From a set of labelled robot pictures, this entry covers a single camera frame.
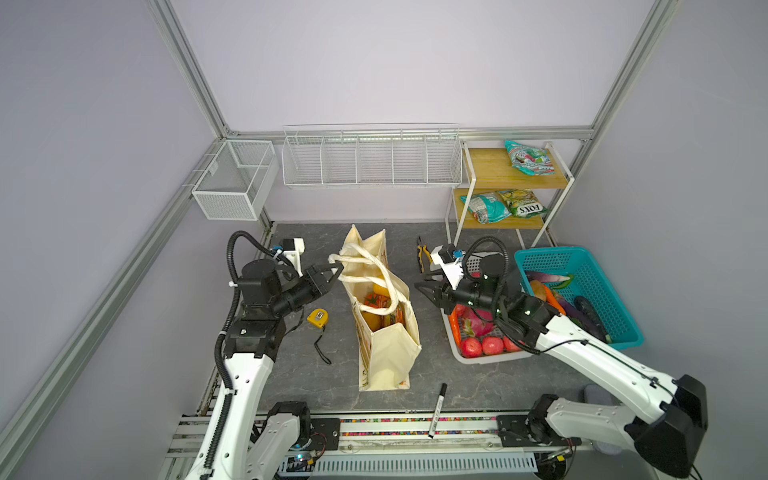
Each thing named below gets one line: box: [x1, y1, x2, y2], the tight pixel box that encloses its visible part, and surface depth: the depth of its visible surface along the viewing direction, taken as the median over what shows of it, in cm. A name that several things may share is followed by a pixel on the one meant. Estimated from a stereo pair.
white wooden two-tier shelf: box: [445, 141, 575, 249], surface depth 96 cm
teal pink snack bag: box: [504, 140, 556, 176], surface depth 88 cm
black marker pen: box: [428, 383, 448, 439], surface depth 79 cm
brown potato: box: [530, 279, 546, 302], surface depth 96 cm
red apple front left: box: [460, 337, 483, 359], surface depth 84 cm
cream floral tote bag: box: [328, 224, 422, 392], surface depth 68 cm
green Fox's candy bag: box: [497, 189, 549, 218], surface depth 103 cm
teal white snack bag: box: [460, 192, 512, 224], surface depth 101 cm
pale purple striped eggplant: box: [525, 271, 571, 283], surface depth 101 cm
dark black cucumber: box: [574, 295, 609, 344], surface depth 93 cm
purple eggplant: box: [556, 294, 591, 330], surface depth 94 cm
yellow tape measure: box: [306, 308, 329, 329], surface depth 95 cm
